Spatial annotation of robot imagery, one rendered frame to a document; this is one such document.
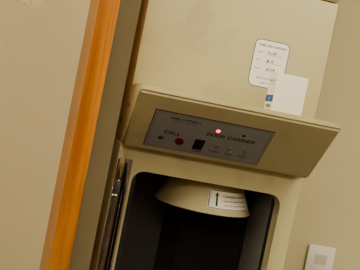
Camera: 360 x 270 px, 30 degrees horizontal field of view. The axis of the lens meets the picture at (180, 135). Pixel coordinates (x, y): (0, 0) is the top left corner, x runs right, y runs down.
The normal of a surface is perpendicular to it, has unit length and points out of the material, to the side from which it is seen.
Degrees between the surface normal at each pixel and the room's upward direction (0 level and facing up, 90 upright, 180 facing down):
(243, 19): 90
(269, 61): 90
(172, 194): 66
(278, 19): 90
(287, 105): 90
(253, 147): 135
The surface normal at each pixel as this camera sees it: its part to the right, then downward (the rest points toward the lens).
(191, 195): -0.23, -0.41
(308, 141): -0.01, 0.76
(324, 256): 0.18, 0.09
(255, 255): -0.96, -0.18
